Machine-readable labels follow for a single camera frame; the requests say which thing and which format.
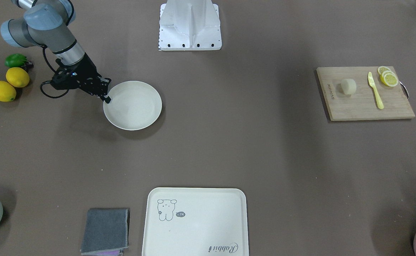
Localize green lime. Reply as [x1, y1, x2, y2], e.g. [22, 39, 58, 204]
[4, 54, 28, 68]

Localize yellow lemon near lime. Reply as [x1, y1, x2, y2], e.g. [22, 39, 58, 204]
[5, 68, 30, 88]

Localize yellow lemon far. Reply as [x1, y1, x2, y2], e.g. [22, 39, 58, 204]
[0, 81, 16, 102]

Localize grey folded cloth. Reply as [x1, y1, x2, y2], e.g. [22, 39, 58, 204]
[81, 208, 129, 256]

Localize cream round plate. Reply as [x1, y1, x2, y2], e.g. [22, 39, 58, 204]
[103, 81, 163, 130]

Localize cream rabbit tray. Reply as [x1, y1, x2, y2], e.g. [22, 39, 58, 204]
[142, 187, 249, 256]

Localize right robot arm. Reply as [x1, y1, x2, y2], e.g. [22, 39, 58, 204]
[0, 0, 112, 104]

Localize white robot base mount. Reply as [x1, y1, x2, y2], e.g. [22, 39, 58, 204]
[158, 0, 222, 51]

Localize lemon slices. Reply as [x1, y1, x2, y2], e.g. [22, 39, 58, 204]
[377, 65, 400, 87]

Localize bamboo cutting board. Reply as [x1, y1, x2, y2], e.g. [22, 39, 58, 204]
[316, 66, 415, 121]

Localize yellow plastic knife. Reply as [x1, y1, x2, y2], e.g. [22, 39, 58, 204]
[367, 72, 384, 109]

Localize white bun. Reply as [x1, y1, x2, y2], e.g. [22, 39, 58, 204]
[341, 79, 357, 95]

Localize dark cherries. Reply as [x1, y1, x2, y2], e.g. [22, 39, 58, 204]
[20, 60, 34, 73]

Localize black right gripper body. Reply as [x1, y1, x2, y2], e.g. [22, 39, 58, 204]
[50, 53, 112, 98]

